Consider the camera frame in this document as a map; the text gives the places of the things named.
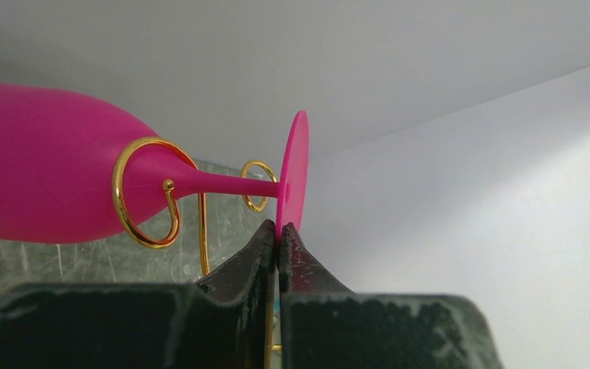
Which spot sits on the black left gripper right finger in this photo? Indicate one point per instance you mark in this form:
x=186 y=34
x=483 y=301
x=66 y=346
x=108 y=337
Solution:
x=323 y=324

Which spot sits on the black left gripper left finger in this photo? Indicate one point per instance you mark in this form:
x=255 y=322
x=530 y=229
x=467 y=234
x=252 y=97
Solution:
x=220 y=321

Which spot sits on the pink plastic wine glass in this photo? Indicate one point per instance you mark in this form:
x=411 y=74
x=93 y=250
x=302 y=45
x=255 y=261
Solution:
x=74 y=169

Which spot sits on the clear wine glass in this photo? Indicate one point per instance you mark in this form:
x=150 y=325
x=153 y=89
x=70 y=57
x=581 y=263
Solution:
x=185 y=267

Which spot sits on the gold wire wine glass rack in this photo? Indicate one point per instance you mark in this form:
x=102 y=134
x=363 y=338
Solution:
x=58 y=193

